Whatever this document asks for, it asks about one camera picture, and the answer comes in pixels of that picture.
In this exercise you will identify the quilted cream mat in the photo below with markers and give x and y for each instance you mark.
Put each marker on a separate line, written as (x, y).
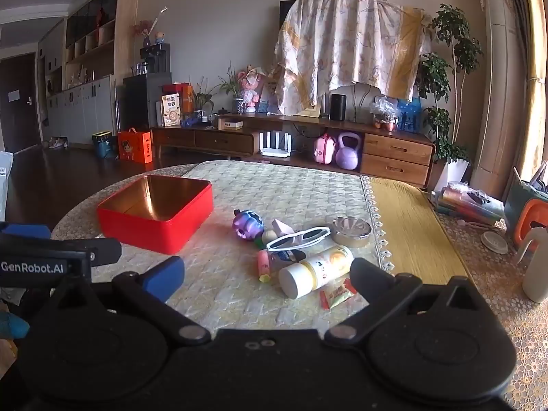
(308, 188)

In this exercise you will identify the printed snack bag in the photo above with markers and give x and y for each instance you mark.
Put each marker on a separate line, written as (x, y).
(171, 111)

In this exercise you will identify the pink block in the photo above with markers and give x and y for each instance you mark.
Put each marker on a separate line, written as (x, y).
(282, 227)

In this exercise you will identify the white jug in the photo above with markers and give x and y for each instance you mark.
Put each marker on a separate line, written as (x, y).
(535, 274)

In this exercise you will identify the pink doll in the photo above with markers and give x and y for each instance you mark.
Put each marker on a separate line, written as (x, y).
(250, 87)

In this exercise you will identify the black speaker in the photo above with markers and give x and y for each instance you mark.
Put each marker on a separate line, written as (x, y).
(337, 107)

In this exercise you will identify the curtain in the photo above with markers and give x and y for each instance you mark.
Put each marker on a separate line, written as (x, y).
(537, 51)

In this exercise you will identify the purple kettlebell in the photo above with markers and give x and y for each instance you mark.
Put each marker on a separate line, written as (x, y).
(347, 156)

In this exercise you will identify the red green candy packet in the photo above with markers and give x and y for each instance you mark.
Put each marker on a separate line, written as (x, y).
(338, 294)

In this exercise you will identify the dark wooden door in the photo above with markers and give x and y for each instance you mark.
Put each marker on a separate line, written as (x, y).
(19, 102)

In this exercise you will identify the black coffee machine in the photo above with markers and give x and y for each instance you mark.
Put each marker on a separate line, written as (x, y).
(155, 59)

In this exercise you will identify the tall potted plant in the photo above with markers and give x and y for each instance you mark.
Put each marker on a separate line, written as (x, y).
(445, 72)

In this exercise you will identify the purple pumpkin toy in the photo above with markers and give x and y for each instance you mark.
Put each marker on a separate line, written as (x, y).
(247, 224)

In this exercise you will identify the blue packet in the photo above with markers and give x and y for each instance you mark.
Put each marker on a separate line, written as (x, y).
(410, 115)

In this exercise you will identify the white sunglasses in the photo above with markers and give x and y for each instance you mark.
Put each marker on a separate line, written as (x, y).
(299, 239)

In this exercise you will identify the small potted plant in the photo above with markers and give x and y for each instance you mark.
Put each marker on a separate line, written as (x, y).
(235, 90)

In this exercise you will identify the wall cabinet unit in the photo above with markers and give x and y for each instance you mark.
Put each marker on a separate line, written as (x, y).
(85, 94)

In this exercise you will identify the teal bin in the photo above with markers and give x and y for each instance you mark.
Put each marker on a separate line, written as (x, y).
(104, 145)

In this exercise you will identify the small cream ball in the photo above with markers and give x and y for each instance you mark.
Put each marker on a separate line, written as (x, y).
(269, 236)

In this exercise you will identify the orange gift box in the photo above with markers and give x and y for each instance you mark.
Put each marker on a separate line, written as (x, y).
(135, 147)

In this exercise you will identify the white round lid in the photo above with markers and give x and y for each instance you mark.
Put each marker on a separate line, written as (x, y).
(493, 242)

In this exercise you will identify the yellow woven mat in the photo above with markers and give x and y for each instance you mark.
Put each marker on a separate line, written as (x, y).
(406, 222)

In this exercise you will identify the red tin box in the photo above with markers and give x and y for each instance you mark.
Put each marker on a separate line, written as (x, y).
(171, 231)

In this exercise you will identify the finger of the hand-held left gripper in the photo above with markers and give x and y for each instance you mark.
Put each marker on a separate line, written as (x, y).
(64, 248)
(25, 231)

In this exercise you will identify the orange stool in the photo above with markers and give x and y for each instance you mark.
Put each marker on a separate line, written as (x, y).
(531, 222)

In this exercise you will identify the black cabinet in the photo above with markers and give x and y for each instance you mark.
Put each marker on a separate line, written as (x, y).
(141, 102)

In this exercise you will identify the clear plastic bag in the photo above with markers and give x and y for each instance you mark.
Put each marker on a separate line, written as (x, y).
(384, 113)

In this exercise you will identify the pink tube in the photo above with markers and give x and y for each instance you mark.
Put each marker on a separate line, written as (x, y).
(263, 265)

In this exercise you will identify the standing air conditioner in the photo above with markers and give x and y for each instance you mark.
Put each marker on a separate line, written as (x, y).
(501, 94)

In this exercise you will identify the pink case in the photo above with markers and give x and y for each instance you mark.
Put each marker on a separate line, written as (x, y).
(324, 150)

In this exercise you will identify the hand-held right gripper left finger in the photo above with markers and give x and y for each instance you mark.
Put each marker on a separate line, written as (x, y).
(165, 276)

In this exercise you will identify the wooden tv stand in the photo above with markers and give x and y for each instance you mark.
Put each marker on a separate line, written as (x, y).
(398, 150)

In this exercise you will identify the round metal tin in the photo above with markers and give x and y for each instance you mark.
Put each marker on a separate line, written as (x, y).
(351, 233)

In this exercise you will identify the white router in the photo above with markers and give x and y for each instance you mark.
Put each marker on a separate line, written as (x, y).
(276, 145)

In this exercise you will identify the yellow white bottle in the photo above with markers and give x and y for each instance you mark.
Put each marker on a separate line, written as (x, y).
(317, 272)

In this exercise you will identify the picture card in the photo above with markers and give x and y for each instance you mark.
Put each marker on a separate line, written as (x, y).
(268, 98)

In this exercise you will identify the floral cloth covered television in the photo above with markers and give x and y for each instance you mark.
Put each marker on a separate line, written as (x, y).
(342, 51)

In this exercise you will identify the pair of shoes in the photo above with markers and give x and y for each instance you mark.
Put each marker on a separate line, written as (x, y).
(58, 142)

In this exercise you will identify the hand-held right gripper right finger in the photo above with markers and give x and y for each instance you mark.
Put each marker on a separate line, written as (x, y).
(368, 276)

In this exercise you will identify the small clear blue-label bottle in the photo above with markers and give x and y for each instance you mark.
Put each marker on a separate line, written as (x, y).
(284, 257)

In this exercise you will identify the small white box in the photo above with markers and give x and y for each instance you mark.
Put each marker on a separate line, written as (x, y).
(230, 124)

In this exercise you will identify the orange paper bag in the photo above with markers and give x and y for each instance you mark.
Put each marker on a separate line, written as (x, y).
(185, 96)

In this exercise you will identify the vase with flowers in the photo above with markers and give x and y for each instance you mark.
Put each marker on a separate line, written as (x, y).
(147, 30)

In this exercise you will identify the lace circle-pattern tablecloth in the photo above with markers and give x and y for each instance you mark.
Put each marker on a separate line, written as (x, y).
(483, 282)

